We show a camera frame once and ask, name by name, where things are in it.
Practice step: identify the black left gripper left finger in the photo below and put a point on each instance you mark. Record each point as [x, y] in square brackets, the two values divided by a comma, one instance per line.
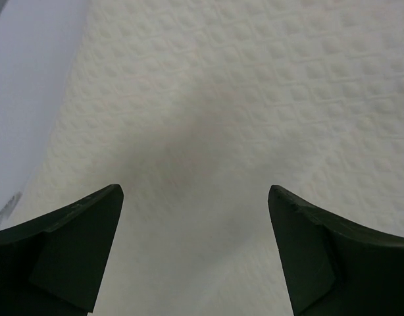
[54, 264]

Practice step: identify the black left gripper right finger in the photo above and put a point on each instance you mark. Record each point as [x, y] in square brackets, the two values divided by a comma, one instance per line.
[333, 266]

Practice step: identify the cream foam pillow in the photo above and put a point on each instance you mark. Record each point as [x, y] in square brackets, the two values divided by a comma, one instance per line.
[196, 108]

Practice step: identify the aluminium table frame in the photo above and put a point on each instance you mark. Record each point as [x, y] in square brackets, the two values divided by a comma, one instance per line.
[9, 207]

